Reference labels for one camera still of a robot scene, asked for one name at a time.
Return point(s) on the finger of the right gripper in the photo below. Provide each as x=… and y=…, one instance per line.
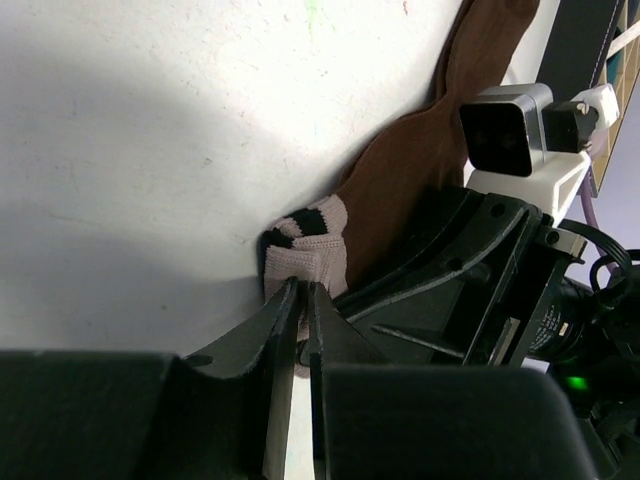
x=440, y=296

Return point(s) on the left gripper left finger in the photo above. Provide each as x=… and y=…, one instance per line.
x=251, y=369

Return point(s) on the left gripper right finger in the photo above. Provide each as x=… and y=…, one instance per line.
x=340, y=359

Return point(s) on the brown striped sock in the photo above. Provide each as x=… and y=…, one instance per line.
x=365, y=241

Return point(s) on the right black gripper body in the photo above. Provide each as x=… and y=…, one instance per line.
x=574, y=304

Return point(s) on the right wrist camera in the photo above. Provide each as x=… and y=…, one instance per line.
x=524, y=144

